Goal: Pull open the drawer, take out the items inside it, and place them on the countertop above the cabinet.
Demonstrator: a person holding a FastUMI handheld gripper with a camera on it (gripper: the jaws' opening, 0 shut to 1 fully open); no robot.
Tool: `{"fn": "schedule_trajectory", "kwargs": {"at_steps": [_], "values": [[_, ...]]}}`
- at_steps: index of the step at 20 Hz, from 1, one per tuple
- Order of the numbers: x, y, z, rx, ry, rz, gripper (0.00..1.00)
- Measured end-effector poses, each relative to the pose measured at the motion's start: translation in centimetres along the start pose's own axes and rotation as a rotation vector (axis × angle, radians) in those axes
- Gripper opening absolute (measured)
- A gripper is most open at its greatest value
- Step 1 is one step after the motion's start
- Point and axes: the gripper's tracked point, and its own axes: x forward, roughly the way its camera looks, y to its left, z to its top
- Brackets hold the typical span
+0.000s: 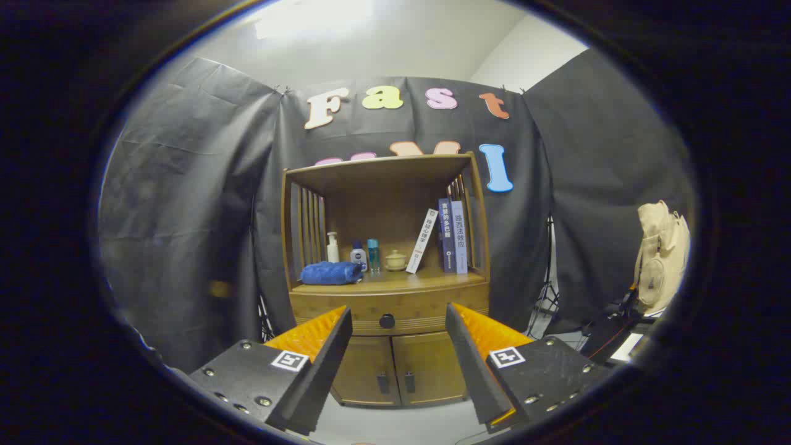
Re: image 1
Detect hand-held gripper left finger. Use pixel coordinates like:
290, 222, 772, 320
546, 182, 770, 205
188, 305, 353, 436

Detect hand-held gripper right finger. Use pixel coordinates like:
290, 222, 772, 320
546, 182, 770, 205
445, 302, 612, 434

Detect wooden drawer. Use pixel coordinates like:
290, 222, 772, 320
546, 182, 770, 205
289, 284, 490, 337

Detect wooden countertop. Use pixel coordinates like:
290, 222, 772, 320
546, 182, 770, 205
290, 266, 489, 294

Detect wooden cabinet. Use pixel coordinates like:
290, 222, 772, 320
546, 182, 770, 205
281, 151, 492, 409

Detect black backdrop stand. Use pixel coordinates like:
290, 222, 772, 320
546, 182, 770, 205
528, 216, 560, 337
256, 290, 277, 344

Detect folded blue towel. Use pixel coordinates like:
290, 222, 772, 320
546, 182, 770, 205
300, 261, 364, 286

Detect pale blue book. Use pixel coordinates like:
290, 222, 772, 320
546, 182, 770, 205
450, 200, 469, 275

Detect dark blue book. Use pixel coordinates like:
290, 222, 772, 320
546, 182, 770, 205
438, 198, 458, 274

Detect dark equipment pile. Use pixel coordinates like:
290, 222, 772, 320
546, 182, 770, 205
581, 294, 656, 367

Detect white book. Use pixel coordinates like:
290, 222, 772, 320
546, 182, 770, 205
405, 209, 439, 274

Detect white paper sheet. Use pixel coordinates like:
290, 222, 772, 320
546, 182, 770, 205
609, 333, 645, 363

